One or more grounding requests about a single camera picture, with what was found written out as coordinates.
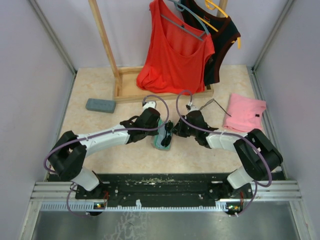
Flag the black frame eyeglasses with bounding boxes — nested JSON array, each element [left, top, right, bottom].
[[161, 120, 174, 148]]

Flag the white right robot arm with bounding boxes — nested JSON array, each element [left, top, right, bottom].
[[175, 110, 283, 198]]

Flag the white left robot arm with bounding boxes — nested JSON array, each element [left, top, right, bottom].
[[48, 107, 160, 199]]

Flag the blue-grey glasses case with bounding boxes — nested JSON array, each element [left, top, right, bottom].
[[85, 98, 116, 114]]

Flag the folded pink t-shirt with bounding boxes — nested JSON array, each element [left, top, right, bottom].
[[222, 93, 267, 133]]

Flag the red tank top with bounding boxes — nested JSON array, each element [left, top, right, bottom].
[[136, 0, 215, 94]]

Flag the black maroon-trimmed tank top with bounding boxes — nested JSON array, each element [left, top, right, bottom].
[[183, 0, 241, 86]]

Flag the grey clothes hanger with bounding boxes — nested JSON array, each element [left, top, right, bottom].
[[160, 0, 211, 42]]

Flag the yellow clothes hanger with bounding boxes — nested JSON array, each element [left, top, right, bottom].
[[204, 0, 242, 50]]

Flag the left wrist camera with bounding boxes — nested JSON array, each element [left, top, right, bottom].
[[142, 101, 157, 110]]

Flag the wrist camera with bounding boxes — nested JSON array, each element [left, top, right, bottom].
[[142, 101, 157, 110], [185, 103, 199, 113]]

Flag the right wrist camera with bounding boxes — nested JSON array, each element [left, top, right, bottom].
[[185, 103, 199, 113]]

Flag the thin metal frame sunglasses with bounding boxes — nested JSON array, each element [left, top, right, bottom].
[[199, 98, 231, 117]]

